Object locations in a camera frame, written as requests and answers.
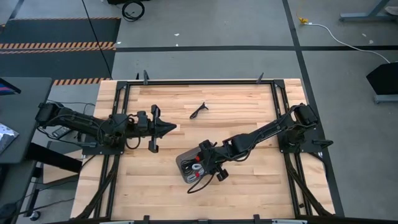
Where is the grey translucent plastic bin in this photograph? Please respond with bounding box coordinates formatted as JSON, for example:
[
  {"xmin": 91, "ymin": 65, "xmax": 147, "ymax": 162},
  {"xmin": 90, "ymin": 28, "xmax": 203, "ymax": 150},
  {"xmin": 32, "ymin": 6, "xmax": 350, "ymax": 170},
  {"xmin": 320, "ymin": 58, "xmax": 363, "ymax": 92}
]
[{"xmin": 175, "ymin": 146, "xmax": 218, "ymax": 184}]

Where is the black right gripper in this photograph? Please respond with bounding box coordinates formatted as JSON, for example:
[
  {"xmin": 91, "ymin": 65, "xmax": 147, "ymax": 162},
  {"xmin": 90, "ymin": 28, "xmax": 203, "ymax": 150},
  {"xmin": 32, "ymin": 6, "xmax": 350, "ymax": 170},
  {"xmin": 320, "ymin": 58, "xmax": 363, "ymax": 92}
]
[{"xmin": 198, "ymin": 139, "xmax": 229, "ymax": 183}]

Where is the black USB cable red tie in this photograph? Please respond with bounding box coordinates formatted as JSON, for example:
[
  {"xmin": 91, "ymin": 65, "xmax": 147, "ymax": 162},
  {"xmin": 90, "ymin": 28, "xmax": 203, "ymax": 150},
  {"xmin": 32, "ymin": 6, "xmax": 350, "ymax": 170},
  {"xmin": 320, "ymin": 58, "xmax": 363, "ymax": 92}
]
[{"xmin": 181, "ymin": 156, "xmax": 200, "ymax": 175}]

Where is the coiled black floor cable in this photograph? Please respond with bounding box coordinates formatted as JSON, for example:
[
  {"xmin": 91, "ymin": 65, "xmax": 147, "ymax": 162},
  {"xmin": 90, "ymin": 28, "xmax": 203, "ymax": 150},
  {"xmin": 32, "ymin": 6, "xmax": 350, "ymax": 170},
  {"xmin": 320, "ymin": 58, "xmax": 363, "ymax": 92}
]
[{"xmin": 121, "ymin": 0, "xmax": 146, "ymax": 22}]

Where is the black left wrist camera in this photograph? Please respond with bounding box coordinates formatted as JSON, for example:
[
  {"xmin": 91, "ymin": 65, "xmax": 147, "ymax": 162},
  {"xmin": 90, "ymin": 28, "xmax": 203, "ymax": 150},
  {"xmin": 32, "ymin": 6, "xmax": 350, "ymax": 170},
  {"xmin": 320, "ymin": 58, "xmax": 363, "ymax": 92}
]
[{"xmin": 136, "ymin": 111, "xmax": 149, "ymax": 131}]

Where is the black cabinet on grey base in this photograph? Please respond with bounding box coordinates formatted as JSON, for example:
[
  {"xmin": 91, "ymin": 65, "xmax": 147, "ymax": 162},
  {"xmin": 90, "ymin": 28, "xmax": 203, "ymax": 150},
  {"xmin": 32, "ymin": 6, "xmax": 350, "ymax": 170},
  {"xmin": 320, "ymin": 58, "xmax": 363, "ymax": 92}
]
[{"xmin": 366, "ymin": 62, "xmax": 398, "ymax": 104}]

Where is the black USB-C cable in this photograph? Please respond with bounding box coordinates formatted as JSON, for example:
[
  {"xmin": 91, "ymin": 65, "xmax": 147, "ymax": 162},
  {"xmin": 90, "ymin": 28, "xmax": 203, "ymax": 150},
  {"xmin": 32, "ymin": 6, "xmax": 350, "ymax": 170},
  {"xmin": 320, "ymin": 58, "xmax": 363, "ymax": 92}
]
[{"xmin": 189, "ymin": 101, "xmax": 210, "ymax": 120}]

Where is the long black hanging cable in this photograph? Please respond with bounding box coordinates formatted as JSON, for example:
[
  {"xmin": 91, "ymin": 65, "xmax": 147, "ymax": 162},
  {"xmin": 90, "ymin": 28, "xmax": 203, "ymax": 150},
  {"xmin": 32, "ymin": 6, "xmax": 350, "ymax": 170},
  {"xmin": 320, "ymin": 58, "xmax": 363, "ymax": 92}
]
[{"xmin": 81, "ymin": 0, "xmax": 113, "ymax": 78}]

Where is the black desk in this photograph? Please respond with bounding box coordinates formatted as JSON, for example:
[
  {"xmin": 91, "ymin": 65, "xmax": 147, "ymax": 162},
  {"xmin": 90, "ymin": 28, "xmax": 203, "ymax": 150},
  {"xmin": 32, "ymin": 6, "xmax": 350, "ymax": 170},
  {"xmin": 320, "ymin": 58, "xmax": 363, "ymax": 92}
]
[{"xmin": 0, "ymin": 77, "xmax": 53, "ymax": 164}]

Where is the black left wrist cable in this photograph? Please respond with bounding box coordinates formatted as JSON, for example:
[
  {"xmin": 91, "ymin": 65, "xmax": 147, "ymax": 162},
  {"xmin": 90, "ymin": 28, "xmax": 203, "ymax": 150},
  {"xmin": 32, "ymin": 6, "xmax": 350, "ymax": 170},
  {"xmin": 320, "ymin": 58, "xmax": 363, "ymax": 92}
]
[{"xmin": 125, "ymin": 136, "xmax": 141, "ymax": 151}]

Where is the black crossbeam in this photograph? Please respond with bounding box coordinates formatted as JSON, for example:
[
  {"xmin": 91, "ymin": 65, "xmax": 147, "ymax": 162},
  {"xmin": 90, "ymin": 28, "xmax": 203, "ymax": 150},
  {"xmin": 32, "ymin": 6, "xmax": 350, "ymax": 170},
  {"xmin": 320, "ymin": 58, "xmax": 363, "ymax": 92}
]
[{"xmin": 26, "ymin": 142, "xmax": 83, "ymax": 174}]

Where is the yellow hanging power cord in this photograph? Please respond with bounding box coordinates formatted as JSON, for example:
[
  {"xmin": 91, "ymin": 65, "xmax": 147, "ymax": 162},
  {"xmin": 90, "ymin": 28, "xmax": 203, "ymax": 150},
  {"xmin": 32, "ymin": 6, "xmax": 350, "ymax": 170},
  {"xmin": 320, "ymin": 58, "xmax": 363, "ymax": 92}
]
[{"xmin": 297, "ymin": 0, "xmax": 309, "ymax": 25}]

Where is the black remote control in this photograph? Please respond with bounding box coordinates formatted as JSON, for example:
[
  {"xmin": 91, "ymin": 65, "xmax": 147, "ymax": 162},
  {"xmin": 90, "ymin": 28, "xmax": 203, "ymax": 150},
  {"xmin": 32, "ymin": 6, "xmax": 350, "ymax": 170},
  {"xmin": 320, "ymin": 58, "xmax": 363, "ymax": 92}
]
[{"xmin": 51, "ymin": 126, "xmax": 73, "ymax": 139}]

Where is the dark monitor screen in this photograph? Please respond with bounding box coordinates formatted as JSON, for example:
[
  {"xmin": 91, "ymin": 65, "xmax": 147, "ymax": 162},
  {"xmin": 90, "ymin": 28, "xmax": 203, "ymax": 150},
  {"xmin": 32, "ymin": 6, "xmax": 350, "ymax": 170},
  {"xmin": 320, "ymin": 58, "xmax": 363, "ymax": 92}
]
[{"xmin": 0, "ymin": 77, "xmax": 22, "ymax": 96}]

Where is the grey table leg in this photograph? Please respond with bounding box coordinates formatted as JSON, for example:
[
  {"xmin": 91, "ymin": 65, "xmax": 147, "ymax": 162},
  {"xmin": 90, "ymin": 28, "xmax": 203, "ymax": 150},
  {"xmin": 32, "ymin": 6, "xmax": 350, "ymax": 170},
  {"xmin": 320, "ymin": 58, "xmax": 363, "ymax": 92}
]
[{"xmin": 339, "ymin": 0, "xmax": 398, "ymax": 22}]

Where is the printed magazine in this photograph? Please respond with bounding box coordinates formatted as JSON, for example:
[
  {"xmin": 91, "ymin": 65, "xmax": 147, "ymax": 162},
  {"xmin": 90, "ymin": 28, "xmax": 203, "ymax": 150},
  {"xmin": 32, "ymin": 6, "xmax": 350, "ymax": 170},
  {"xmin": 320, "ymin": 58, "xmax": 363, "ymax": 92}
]
[{"xmin": 0, "ymin": 123, "xmax": 20, "ymax": 156}]

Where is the white USB cable red tie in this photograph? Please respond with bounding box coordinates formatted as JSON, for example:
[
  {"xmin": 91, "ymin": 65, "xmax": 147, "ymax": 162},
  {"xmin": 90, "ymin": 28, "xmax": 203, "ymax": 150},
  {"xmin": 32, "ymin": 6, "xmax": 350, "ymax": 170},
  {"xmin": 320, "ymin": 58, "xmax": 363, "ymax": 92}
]
[{"xmin": 186, "ymin": 163, "xmax": 205, "ymax": 184}]

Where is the white floor cable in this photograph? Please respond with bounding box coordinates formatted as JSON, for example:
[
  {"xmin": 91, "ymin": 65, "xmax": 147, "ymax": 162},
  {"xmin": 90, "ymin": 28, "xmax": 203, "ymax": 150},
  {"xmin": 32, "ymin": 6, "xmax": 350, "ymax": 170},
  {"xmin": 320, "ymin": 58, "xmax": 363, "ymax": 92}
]
[{"xmin": 306, "ymin": 22, "xmax": 391, "ymax": 64}]

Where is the black hazard-striped floor mat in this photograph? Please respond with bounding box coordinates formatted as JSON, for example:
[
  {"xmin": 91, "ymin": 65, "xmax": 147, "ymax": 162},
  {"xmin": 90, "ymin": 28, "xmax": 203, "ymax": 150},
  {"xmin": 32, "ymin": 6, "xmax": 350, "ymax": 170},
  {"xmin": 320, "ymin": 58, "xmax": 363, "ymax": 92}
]
[{"xmin": 0, "ymin": 17, "xmax": 121, "ymax": 86}]

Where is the black aluminium table frame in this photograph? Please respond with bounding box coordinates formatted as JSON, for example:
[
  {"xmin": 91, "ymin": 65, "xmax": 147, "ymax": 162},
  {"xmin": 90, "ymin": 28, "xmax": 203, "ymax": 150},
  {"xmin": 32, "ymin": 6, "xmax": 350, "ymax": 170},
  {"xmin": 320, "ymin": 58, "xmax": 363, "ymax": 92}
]
[{"xmin": 74, "ymin": 79, "xmax": 336, "ymax": 220}]

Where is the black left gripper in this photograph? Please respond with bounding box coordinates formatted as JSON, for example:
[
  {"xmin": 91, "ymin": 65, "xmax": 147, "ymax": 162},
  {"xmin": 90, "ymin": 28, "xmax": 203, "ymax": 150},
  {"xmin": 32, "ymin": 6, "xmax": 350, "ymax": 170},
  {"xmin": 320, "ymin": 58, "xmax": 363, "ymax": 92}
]
[{"xmin": 129, "ymin": 105, "xmax": 177, "ymax": 153}]

